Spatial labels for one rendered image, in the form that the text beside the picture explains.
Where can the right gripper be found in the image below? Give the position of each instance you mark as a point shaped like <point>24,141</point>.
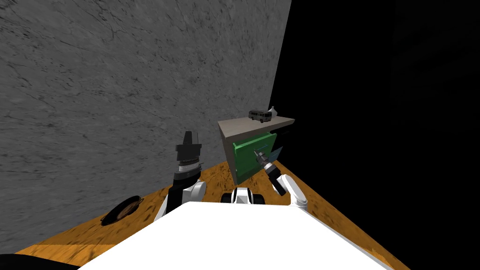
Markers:
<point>261,156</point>

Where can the white vase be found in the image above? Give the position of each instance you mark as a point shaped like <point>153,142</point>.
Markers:
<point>273,112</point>

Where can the blue drawer front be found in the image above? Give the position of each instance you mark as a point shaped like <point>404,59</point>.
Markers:
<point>276,153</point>

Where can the grey toy bus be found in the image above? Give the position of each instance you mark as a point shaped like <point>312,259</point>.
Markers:
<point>260,116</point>

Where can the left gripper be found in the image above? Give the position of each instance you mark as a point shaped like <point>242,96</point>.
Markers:
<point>189,152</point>

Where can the grey cabinet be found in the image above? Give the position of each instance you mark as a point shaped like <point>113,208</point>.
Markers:
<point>227,150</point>

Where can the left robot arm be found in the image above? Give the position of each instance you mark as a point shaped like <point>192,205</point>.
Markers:
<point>183,187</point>

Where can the green drawer front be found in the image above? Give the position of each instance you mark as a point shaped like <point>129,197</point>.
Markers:
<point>247,157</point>

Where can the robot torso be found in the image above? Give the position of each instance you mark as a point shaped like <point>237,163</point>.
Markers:
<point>240,240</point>

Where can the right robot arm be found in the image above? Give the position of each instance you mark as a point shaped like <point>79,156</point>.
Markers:
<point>287,185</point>

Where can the black round pan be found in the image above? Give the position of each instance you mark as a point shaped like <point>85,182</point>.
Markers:
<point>122,210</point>

